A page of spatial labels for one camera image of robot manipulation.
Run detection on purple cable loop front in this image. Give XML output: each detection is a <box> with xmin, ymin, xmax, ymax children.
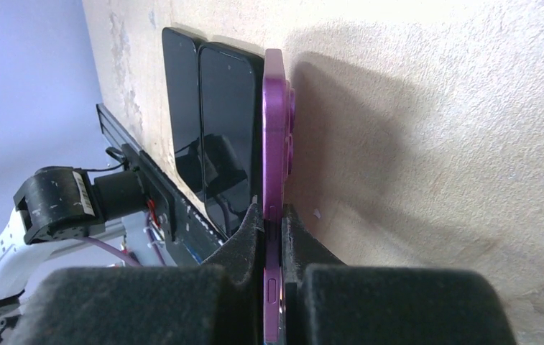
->
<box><xmin>80</xmin><ymin>209</ymin><xmax>168</xmax><ymax>269</ymax></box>

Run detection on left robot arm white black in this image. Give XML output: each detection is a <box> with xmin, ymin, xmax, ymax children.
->
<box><xmin>0</xmin><ymin>166</ymin><xmax>148</xmax><ymax>316</ymax></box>

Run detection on purple-cased phone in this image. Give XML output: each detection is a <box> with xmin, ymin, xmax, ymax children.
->
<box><xmin>262</xmin><ymin>49</ymin><xmax>295</xmax><ymax>344</ymax></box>

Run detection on black phone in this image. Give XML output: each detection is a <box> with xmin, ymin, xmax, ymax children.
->
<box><xmin>198</xmin><ymin>42</ymin><xmax>264</xmax><ymax>237</ymax></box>
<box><xmin>162</xmin><ymin>27</ymin><xmax>204</xmax><ymax>200</ymax></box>

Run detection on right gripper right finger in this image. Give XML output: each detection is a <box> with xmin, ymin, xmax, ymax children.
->
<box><xmin>282</xmin><ymin>205</ymin><xmax>515</xmax><ymax>344</ymax></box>

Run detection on black base frame rail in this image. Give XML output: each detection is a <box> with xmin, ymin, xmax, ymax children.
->
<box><xmin>96</xmin><ymin>103</ymin><xmax>228</xmax><ymax>266</ymax></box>

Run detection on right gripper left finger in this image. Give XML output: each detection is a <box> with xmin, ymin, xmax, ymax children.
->
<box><xmin>9</xmin><ymin>204</ymin><xmax>263</xmax><ymax>344</ymax></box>

